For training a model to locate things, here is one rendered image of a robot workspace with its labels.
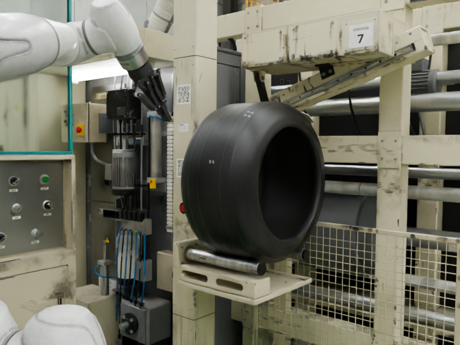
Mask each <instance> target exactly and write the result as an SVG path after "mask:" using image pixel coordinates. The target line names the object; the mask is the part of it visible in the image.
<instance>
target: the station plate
mask: <svg viewBox="0 0 460 345"><path fill-rule="evenodd" d="M372 45H373V22H371V23H363V24H358V25H351V26H349V39H348V48H349V49H351V48H357V47H366V46H372Z"/></svg>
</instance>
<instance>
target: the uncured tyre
mask: <svg viewBox="0 0 460 345"><path fill-rule="evenodd" d="M233 107H234V108H233ZM221 108H227V109H221ZM221 108H219V109H217V110H215V111H213V112H212V113H211V114H209V115H208V116H207V117H206V118H205V119H204V120H203V121H202V122H201V124H200V125H199V126H198V127H197V128H196V131H195V132H194V134H193V136H192V138H191V140H190V142H189V145H188V147H187V150H186V154H185V157H184V160H183V166H182V171H181V195H182V200H183V206H184V210H185V213H186V217H187V219H188V222H189V224H190V227H191V229H192V230H193V232H194V234H195V235H196V237H197V238H198V239H199V240H200V241H201V242H202V243H203V244H204V245H205V246H206V247H207V248H209V249H211V250H213V251H214V252H216V253H220V254H224V255H230V256H234V257H241V258H245V259H251V260H255V261H261V262H264V263H265V264H269V263H275V262H279V261H283V260H285V259H287V258H288V257H290V256H291V255H293V254H294V253H295V252H296V251H297V250H298V249H299V248H300V247H301V246H302V245H304V243H305V242H306V241H307V240H308V238H309V237H310V235H311V233H312V232H313V230H314V228H315V226H316V223H317V221H318V218H319V215H320V211H321V208H322V202H323V198H324V187H325V169H324V158H323V153H322V148H321V146H320V141H319V139H318V137H317V135H316V132H315V131H314V128H313V127H312V126H311V125H310V123H309V122H308V121H307V119H306V118H305V117H304V116H303V115H302V114H301V113H300V112H299V111H298V110H297V109H296V108H295V107H292V106H291V105H288V104H285V103H281V102H278V101H264V102H252V103H234V104H229V105H226V106H224V107H221ZM247 111H254V112H255V113H254V114H253V115H252V116H251V117H250V118H246V117H243V115H244V114H245V113H246V112H247ZM209 158H216V161H215V165H214V166H208V161H209Z"/></svg>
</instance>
